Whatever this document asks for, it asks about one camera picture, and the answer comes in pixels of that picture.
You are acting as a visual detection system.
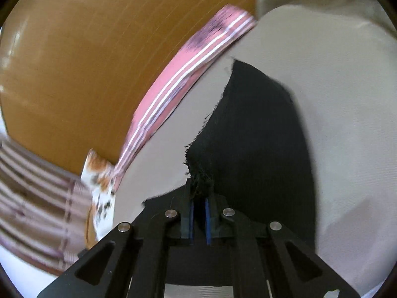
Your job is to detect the striped beige curtain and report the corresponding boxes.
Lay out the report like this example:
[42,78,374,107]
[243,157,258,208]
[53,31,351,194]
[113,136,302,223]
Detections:
[0,133,94,277]

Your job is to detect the wicker chair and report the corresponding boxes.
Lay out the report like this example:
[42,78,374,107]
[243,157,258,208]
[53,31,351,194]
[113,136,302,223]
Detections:
[84,205,97,249]

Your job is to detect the pink striped quilt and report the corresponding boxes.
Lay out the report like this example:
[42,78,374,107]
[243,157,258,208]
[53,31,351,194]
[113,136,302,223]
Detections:
[108,4,258,193]

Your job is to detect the grey bed mat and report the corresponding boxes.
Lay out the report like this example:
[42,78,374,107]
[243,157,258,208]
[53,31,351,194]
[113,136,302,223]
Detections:
[112,6,397,298]

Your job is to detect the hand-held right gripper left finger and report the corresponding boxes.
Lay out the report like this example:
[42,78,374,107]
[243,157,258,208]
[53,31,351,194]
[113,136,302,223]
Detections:
[36,178,195,298]

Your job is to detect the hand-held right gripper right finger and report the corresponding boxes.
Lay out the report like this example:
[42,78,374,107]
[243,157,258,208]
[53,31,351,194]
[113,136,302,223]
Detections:
[204,189,362,298]

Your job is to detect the wooden headboard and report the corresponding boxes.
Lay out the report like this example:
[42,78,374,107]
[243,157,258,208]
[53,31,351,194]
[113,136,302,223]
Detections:
[0,0,276,177]

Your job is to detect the floral pillow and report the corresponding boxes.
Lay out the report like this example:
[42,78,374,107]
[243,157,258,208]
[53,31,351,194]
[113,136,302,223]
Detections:
[81,149,117,243]

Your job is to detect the black pants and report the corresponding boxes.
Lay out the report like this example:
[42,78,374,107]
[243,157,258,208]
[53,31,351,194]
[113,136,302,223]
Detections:
[142,60,317,286]

